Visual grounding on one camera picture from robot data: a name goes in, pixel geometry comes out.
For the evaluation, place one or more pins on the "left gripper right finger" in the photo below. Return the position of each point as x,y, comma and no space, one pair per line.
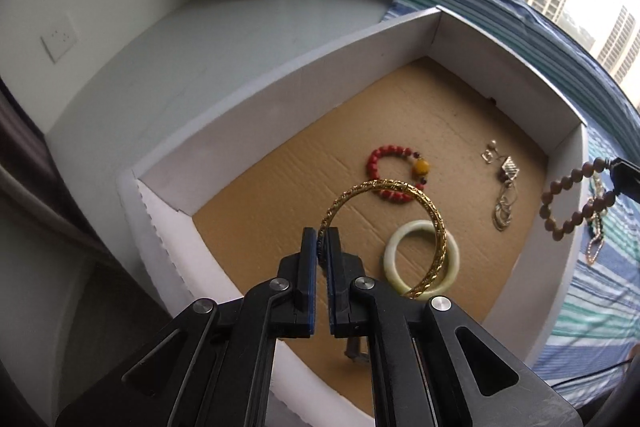
360,306

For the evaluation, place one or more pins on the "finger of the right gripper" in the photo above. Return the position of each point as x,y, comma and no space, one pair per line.
625,176

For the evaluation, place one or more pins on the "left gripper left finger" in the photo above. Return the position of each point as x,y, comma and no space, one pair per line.
282,307

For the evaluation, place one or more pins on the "blue green striped bedsheet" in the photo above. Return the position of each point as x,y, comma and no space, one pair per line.
585,347

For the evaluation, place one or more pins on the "pale green jade bangle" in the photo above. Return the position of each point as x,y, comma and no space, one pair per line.
409,249

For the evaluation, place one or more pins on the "dark wristwatch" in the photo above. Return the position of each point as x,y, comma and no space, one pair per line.
354,351

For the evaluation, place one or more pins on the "white wall socket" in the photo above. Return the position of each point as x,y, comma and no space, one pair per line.
59,38

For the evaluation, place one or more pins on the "white cardboard box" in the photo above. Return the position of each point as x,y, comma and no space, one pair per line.
214,207

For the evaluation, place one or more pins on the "red bead bracelet amber bead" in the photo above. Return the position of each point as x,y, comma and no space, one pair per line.
388,160

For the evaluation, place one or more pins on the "gold bangle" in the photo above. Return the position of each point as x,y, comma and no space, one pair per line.
435,226

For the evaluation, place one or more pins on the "pearl earrings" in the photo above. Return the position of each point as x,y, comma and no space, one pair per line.
491,152

